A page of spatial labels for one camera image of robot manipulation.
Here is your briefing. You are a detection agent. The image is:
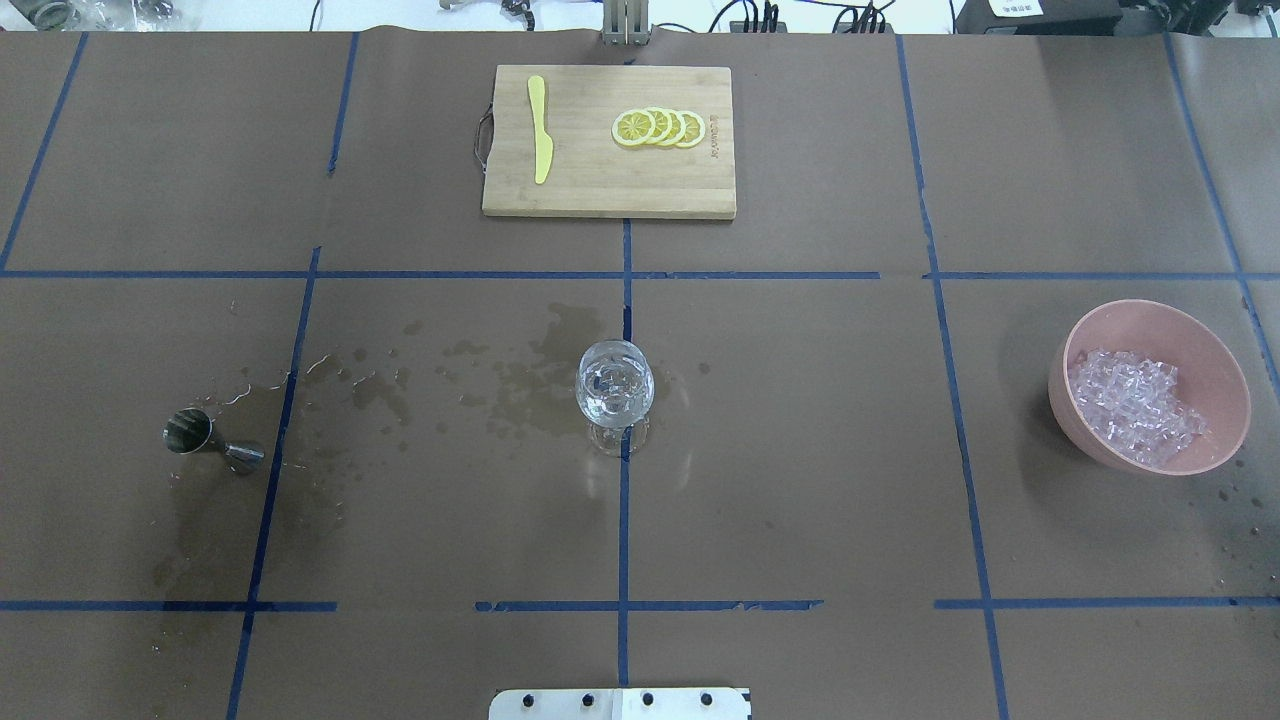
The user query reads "steel double jigger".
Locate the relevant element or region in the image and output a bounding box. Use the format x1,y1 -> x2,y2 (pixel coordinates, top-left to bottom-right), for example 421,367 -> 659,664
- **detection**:
163,407 -> 266,475

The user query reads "clear wine glass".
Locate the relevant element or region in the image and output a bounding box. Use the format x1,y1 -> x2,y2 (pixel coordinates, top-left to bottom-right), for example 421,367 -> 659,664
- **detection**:
573,340 -> 657,457

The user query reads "clear ice cubes pile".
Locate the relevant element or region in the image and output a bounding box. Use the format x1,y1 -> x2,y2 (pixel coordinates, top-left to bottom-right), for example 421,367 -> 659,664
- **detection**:
1068,348 -> 1208,468

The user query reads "bamboo cutting board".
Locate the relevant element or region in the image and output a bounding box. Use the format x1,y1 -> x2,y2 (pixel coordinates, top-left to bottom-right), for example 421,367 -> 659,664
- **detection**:
483,64 -> 739,222

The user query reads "lemon slice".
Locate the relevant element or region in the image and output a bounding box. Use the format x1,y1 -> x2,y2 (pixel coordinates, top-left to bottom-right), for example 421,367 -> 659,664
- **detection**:
659,109 -> 687,147
611,109 -> 658,147
644,106 -> 673,145
675,111 -> 707,149

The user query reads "yellow plastic knife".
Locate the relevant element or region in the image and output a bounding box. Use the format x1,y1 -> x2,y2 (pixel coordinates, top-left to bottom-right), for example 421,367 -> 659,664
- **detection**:
527,76 -> 554,184

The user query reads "pink bowl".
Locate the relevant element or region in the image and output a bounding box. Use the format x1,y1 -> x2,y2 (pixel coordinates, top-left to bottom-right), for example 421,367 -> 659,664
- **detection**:
1048,299 -> 1252,477

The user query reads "aluminium frame post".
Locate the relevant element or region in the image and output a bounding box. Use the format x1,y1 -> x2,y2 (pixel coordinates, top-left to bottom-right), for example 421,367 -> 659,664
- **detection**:
602,0 -> 652,46

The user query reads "white pedestal base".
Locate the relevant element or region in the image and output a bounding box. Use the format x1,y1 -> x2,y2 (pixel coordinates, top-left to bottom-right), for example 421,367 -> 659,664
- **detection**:
488,687 -> 753,719

